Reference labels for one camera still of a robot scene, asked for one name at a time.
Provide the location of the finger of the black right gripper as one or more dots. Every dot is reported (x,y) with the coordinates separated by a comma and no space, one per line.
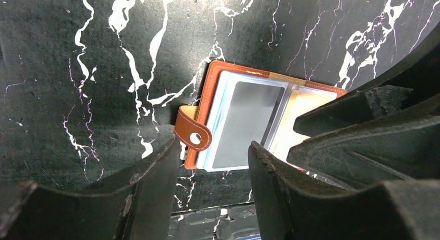
(387,129)

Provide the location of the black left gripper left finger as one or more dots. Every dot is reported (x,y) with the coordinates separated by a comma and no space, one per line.
(133,203)

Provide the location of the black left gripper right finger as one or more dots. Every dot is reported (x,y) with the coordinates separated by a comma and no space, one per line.
(293,205)

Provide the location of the orange leather card holder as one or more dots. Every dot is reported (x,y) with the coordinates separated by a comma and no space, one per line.
(240,105)

